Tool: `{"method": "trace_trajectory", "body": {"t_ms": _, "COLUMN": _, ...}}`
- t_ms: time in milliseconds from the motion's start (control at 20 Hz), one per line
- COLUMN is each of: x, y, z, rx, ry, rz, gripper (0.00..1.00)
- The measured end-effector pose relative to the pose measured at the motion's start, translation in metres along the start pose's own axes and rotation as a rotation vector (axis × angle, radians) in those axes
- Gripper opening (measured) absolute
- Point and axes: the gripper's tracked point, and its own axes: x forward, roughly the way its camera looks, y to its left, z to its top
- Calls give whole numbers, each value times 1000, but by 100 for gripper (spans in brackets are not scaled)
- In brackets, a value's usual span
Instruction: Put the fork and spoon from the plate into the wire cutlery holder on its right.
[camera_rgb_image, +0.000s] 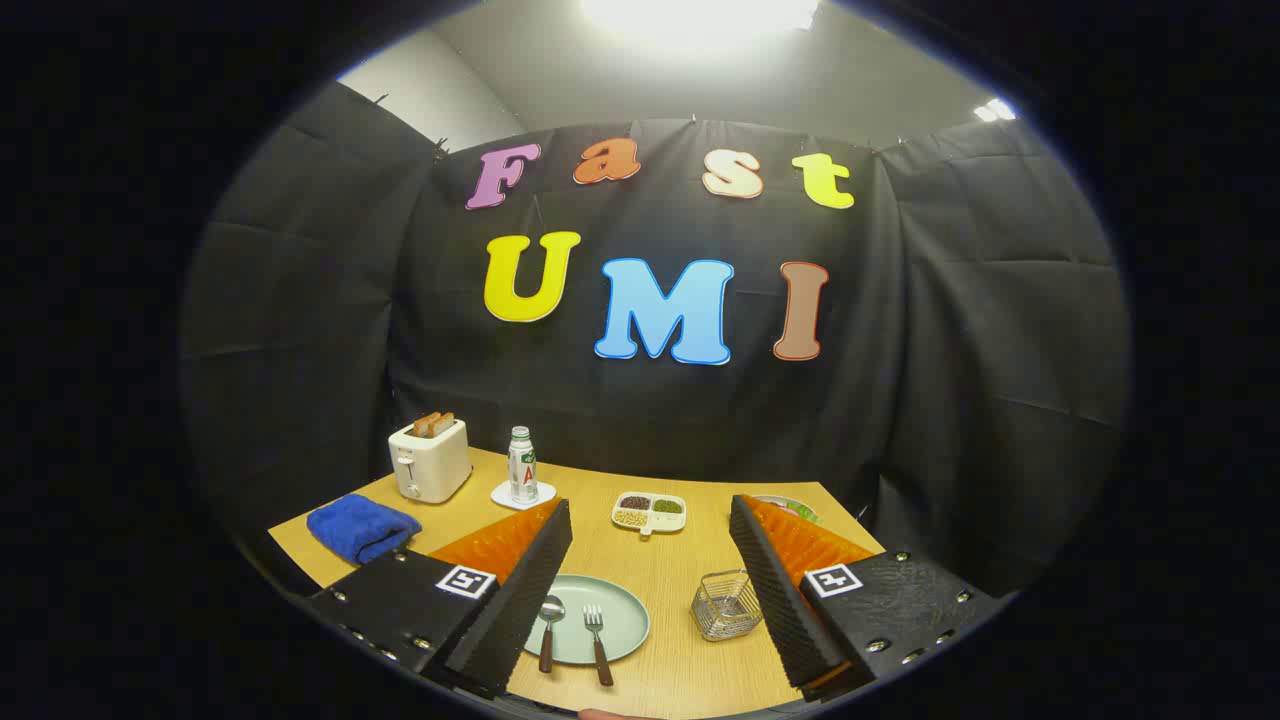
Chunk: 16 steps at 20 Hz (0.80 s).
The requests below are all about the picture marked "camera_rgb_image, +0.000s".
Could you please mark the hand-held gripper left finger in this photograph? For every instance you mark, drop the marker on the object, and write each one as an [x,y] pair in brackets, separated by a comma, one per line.
[520,600]

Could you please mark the small clear drink bottle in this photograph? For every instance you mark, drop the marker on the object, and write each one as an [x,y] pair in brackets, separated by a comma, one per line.
[523,470]

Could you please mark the large ceiling light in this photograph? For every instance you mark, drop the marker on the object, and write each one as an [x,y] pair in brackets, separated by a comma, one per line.
[700,15]

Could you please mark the blue folded towel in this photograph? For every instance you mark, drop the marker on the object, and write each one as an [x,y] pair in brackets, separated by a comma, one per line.
[360,525]

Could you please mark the toast slice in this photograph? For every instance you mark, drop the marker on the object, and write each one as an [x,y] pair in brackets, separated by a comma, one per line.
[425,425]
[445,420]

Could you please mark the white plate of food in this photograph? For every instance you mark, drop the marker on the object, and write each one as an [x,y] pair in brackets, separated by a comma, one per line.
[795,508]

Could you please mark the white square coaster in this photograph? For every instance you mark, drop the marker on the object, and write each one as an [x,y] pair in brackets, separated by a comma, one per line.
[502,496]

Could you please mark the small ceiling light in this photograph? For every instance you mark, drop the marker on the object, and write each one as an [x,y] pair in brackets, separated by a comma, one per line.
[995,110]

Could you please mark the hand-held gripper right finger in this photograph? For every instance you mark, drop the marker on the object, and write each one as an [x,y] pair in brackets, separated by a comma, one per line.
[785,610]

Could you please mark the white toaster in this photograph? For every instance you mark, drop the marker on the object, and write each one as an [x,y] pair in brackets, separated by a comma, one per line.
[432,465]

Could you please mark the green beans pile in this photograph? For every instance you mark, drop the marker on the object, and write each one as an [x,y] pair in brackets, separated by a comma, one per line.
[668,507]

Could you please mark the yellow soybeans pile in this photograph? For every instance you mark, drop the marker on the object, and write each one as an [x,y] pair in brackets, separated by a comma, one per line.
[629,518]

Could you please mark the green round plate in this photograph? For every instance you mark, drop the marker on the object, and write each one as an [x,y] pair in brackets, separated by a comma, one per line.
[625,615]

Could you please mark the white divided dish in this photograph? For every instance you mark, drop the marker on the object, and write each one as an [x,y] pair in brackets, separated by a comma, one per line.
[650,518]

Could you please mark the dark red beans pile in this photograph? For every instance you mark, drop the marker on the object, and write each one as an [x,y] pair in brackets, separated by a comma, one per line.
[636,503]

